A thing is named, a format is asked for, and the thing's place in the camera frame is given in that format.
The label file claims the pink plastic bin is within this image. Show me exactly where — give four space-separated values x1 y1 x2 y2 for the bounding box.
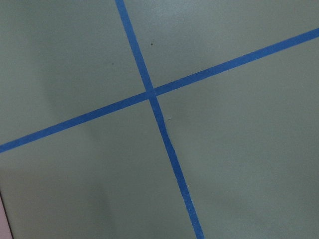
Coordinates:
0 197 13 239

